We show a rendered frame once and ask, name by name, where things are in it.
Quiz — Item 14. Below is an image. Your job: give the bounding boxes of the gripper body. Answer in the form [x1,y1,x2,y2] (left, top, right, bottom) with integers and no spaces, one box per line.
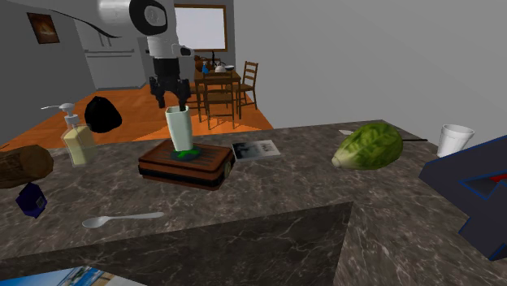
[151,57,184,93]

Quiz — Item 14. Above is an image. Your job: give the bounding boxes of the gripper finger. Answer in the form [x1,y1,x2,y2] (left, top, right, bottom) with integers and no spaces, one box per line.
[174,78,193,112]
[149,76,167,109]

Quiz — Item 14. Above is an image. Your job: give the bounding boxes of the wooden chair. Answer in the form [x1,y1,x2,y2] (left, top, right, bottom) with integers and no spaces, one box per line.
[236,60,260,111]
[202,72,236,131]

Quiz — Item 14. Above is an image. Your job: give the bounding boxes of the tall white vase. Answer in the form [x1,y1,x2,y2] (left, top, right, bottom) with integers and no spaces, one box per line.
[164,105,195,152]

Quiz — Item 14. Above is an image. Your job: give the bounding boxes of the wooden dining table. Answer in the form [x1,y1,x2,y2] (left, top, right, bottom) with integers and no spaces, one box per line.
[193,55,243,120]

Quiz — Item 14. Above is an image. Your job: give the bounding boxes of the white kitchen cabinets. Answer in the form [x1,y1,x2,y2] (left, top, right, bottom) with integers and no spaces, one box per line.
[74,19,149,92]

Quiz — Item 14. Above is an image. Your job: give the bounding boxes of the wood-framed window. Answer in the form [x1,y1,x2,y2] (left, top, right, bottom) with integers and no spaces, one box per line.
[173,4,229,53]

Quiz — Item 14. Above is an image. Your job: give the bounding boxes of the black garbage bag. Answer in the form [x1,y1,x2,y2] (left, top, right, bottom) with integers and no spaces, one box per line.
[84,95,124,134]

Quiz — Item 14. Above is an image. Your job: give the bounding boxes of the dark round green-spotted coaster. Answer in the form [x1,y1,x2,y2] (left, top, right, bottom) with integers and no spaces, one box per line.
[170,145,202,162]

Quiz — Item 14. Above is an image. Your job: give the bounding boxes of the brown flat case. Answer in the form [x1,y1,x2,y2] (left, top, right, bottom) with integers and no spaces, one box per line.
[137,138,236,192]

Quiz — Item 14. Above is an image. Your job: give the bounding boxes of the grey booklet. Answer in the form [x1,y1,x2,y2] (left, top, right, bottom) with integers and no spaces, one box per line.
[231,139,282,163]

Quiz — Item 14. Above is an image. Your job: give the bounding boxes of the clear soap pump dispenser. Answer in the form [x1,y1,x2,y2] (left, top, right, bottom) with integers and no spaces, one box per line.
[41,102,98,167]

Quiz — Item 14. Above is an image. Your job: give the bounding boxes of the grey spoon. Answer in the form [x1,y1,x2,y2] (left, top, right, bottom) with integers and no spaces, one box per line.
[81,211,166,230]

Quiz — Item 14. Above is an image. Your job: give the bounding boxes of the brown wooden log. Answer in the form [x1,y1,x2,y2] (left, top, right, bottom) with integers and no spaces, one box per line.
[0,144,54,190]

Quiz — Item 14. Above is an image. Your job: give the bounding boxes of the dark blue small box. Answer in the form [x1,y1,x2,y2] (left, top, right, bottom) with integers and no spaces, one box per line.
[15,182,48,219]

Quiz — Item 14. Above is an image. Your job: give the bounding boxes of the green lettuce head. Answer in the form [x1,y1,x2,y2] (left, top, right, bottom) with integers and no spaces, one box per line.
[331,122,404,171]

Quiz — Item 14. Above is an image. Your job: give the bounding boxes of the blue-covered book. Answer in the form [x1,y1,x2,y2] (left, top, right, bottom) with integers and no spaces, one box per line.
[0,265,149,286]

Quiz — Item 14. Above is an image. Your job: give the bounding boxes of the white foam cup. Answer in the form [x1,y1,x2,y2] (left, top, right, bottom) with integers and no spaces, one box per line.
[436,123,475,158]

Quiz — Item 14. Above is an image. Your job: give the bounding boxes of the dark blue angular box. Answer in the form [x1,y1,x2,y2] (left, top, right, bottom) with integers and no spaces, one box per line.
[418,135,507,262]

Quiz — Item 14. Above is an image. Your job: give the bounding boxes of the framed wall picture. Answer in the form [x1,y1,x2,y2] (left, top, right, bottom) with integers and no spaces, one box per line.
[26,11,61,45]

